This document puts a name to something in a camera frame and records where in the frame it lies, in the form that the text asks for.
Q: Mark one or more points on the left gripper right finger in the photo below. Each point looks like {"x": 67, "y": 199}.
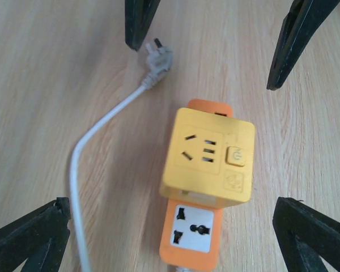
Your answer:
{"x": 305, "y": 236}

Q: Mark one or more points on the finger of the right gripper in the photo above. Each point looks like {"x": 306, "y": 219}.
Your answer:
{"x": 298, "y": 27}
{"x": 138, "y": 18}

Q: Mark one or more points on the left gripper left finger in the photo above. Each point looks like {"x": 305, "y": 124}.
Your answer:
{"x": 37, "y": 240}

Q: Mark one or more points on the orange power strip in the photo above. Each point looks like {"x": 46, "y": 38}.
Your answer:
{"x": 191, "y": 233}

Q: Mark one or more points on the yellow cube socket adapter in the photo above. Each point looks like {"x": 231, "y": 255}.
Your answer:
{"x": 209, "y": 160}

